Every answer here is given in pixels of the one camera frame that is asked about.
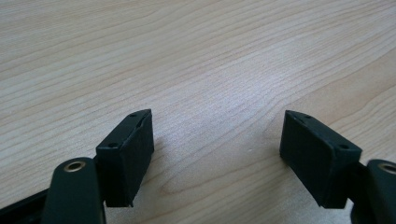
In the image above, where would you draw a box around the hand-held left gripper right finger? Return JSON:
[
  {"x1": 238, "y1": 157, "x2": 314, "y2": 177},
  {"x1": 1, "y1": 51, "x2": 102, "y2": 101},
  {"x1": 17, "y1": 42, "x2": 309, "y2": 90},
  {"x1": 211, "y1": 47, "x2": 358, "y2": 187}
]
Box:
[{"x1": 278, "y1": 109, "x2": 363, "y2": 210}]

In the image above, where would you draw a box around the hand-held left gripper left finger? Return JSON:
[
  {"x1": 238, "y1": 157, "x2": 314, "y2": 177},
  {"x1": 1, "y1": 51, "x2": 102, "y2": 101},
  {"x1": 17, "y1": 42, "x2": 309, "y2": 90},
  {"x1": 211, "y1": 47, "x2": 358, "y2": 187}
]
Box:
[{"x1": 95, "y1": 108, "x2": 155, "y2": 208}]

